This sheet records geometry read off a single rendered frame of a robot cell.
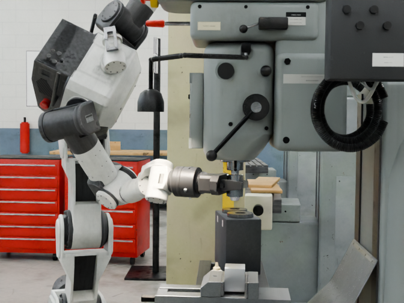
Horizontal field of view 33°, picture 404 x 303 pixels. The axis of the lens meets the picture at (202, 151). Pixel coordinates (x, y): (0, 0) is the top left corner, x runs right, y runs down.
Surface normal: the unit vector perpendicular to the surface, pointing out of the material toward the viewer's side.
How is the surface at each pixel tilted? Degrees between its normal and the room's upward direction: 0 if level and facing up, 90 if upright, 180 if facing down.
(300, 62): 90
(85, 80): 58
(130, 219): 90
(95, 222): 81
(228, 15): 90
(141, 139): 90
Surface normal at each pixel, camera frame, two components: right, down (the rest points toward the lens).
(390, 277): -0.68, 0.01
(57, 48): 0.29, -0.48
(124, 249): -0.17, 0.05
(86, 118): 0.92, -0.17
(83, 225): 0.33, -0.11
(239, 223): 0.15, 0.05
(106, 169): 0.76, 0.14
